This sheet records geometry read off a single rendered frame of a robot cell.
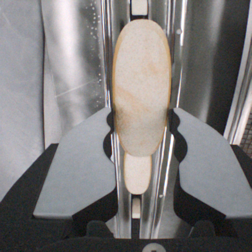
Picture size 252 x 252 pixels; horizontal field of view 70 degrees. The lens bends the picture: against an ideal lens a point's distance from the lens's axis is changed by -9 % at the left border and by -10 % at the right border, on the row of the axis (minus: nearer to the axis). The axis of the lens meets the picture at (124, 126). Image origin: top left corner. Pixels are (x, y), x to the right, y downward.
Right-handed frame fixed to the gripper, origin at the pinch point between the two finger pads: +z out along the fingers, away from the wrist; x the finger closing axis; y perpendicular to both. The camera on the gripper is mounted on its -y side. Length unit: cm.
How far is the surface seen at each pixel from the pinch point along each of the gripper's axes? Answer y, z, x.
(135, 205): 21.1, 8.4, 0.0
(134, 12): -5.8, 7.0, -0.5
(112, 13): -5.7, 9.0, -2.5
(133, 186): 16.0, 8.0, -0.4
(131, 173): 13.3, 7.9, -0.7
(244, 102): 1.0, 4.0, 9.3
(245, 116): 2.8, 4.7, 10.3
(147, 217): 25.1, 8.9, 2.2
